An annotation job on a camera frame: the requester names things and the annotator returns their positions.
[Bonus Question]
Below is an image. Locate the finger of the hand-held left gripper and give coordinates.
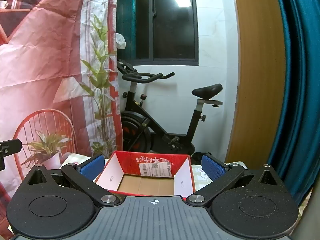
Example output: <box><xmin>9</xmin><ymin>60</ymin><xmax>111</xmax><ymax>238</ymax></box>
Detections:
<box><xmin>0</xmin><ymin>139</ymin><xmax>22</xmax><ymax>156</ymax></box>

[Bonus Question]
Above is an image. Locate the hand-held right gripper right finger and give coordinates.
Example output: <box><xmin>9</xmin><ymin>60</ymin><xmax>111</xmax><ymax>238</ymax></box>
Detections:
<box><xmin>186</xmin><ymin>154</ymin><xmax>287</xmax><ymax>207</ymax></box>

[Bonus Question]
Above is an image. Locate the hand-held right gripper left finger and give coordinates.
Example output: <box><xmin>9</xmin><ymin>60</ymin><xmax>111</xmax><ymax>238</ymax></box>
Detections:
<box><xmin>23</xmin><ymin>154</ymin><xmax>121</xmax><ymax>207</ymax></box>

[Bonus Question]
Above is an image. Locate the red strawberry print cardboard box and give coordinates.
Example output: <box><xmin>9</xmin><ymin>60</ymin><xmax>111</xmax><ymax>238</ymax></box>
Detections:
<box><xmin>94</xmin><ymin>151</ymin><xmax>195</xmax><ymax>198</ymax></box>

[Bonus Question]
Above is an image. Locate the checked bunny print tablecloth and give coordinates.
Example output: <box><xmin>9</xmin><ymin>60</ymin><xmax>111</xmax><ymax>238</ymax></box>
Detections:
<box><xmin>59</xmin><ymin>152</ymin><xmax>248</xmax><ymax>198</ymax></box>

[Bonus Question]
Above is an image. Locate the black exercise bike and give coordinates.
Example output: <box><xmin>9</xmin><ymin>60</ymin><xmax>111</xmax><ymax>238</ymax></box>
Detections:
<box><xmin>116</xmin><ymin>59</ymin><xmax>223</xmax><ymax>165</ymax></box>

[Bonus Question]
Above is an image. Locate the red printed backdrop cloth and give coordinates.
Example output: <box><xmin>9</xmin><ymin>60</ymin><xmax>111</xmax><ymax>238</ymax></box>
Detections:
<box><xmin>0</xmin><ymin>0</ymin><xmax>123</xmax><ymax>205</ymax></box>

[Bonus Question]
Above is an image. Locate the wooden door panel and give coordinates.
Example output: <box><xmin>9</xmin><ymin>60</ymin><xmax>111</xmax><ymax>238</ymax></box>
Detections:
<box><xmin>225</xmin><ymin>0</ymin><xmax>293</xmax><ymax>167</ymax></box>

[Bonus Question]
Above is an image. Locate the white plastic bag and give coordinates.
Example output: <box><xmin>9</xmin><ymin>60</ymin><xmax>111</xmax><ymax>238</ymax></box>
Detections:
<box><xmin>115</xmin><ymin>33</ymin><xmax>127</xmax><ymax>50</ymax></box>

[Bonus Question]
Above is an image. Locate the dark framed window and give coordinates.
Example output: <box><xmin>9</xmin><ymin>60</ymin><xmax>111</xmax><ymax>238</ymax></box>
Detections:
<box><xmin>116</xmin><ymin>0</ymin><xmax>200</xmax><ymax>67</ymax></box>

